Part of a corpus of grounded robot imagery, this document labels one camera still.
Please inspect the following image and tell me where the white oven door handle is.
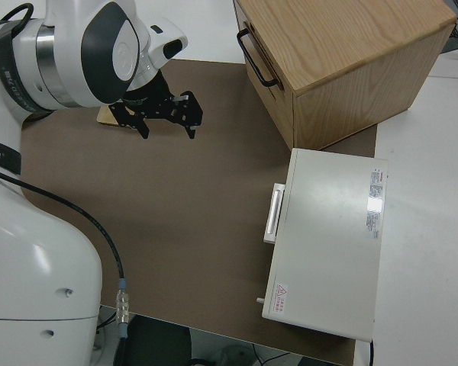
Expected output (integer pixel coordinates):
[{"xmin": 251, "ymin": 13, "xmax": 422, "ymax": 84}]
[{"xmin": 263, "ymin": 183, "xmax": 287, "ymax": 245}]

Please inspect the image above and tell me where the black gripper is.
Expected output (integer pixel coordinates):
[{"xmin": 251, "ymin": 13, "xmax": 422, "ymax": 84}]
[{"xmin": 108, "ymin": 74, "xmax": 205, "ymax": 141}]

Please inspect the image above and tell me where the black drawer handle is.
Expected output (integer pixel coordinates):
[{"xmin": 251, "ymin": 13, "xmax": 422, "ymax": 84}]
[{"xmin": 236, "ymin": 29, "xmax": 280, "ymax": 88}]

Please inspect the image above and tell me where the wooden drawer box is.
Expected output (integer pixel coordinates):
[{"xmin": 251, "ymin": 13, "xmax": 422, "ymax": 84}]
[{"xmin": 232, "ymin": 0, "xmax": 457, "ymax": 152}]

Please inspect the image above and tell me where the brown table mat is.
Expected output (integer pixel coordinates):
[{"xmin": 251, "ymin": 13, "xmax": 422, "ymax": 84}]
[{"xmin": 21, "ymin": 59, "xmax": 379, "ymax": 366}]

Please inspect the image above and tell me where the wooden mug stand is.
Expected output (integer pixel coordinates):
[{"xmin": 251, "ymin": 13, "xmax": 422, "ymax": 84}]
[{"xmin": 96, "ymin": 105, "xmax": 120, "ymax": 126}]

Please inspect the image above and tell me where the white toaster oven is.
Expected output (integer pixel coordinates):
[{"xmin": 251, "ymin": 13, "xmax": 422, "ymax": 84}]
[{"xmin": 254, "ymin": 147, "xmax": 389, "ymax": 342}]

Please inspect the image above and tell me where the black cable with metal connector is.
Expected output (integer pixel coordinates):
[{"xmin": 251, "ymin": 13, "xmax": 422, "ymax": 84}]
[{"xmin": 0, "ymin": 165, "xmax": 131, "ymax": 366}]

